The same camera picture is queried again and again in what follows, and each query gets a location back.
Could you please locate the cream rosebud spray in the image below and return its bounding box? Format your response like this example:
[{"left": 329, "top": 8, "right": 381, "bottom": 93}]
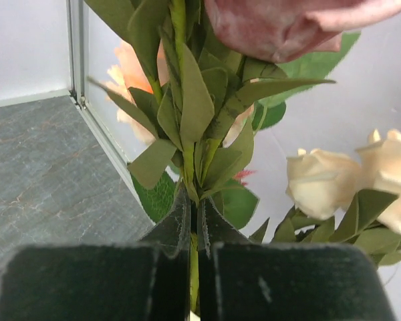
[{"left": 249, "top": 128, "right": 401, "bottom": 268}]

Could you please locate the pink rose stem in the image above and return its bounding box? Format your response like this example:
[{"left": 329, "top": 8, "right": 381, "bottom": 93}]
[{"left": 105, "top": 32, "right": 360, "bottom": 223}]

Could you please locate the right aluminium frame post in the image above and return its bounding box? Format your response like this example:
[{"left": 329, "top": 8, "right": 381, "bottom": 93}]
[{"left": 65, "top": 0, "right": 138, "bottom": 198}]

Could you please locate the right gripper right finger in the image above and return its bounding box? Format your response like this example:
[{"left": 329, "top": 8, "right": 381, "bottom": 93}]
[{"left": 196, "top": 199, "right": 395, "bottom": 320}]

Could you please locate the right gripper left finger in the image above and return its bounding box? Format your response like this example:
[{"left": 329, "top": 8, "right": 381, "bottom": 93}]
[{"left": 0, "top": 187, "right": 191, "bottom": 320}]

